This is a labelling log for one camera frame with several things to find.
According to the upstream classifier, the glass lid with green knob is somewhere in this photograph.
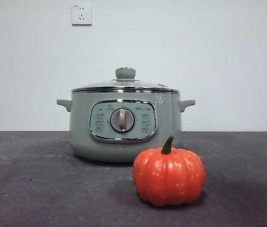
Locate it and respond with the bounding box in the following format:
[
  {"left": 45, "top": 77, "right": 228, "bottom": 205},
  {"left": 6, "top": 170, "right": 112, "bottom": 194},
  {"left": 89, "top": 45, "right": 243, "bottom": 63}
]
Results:
[{"left": 71, "top": 67, "right": 180, "bottom": 93}]

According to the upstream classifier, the orange pumpkin with green stem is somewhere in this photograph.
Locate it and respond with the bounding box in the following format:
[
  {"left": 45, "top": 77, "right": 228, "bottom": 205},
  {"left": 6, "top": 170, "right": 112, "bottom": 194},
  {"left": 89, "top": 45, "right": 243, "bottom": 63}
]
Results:
[{"left": 132, "top": 135, "right": 207, "bottom": 207}]

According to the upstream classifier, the pale green electric cooking pot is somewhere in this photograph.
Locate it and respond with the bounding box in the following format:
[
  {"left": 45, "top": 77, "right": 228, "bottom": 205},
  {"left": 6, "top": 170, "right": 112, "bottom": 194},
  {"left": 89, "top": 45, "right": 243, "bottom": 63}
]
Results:
[{"left": 56, "top": 90, "right": 196, "bottom": 163}]

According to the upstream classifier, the white wall socket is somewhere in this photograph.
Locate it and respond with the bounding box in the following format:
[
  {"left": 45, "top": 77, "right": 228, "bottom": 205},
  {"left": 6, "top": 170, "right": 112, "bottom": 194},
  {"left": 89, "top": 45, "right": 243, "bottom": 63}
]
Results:
[{"left": 71, "top": 3, "right": 93, "bottom": 26}]

